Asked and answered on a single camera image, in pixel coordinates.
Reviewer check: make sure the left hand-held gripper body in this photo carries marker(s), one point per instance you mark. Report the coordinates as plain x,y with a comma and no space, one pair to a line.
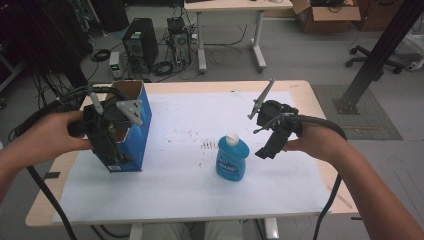
100,123

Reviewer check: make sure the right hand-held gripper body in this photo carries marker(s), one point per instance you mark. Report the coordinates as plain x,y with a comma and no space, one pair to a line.
276,116

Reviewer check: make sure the blue cardboard box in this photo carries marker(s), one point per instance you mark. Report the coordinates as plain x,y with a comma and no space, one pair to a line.
136,146

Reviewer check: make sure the blue bottle with white cap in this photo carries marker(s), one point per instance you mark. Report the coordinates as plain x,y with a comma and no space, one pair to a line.
231,160

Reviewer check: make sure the person's right hand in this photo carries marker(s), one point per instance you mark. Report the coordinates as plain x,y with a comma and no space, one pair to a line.
323,143

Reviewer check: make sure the person's left hand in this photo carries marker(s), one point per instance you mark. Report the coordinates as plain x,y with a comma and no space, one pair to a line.
50,136

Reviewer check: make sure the light wooden table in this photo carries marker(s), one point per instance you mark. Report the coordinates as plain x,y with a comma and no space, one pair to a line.
316,100

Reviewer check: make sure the small white power supply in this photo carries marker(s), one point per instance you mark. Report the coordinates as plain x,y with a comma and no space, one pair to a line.
114,65

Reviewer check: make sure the black tape strip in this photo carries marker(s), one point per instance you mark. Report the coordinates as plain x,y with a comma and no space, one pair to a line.
51,175

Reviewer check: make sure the white table mat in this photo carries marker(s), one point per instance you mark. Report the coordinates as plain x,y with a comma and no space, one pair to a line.
186,193

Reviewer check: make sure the white table leg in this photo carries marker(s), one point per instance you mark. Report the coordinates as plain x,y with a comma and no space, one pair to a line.
271,230

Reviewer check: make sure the black computer tower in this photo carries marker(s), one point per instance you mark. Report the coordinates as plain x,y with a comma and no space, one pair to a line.
140,43

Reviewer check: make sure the dark curtain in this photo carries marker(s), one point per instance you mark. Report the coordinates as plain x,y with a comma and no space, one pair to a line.
33,33

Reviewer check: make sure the black office chair base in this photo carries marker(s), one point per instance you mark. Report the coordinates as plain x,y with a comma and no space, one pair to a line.
373,58

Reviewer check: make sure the open brown cardboard box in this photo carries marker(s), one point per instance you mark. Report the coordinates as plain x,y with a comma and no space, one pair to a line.
330,16

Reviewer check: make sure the open grey computer case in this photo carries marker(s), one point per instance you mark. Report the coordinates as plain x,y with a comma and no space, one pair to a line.
180,41

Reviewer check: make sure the black metal stand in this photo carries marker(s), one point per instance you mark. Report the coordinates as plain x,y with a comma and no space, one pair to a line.
376,56

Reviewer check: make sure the white background table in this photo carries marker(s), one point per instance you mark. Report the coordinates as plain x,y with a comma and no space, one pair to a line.
233,5

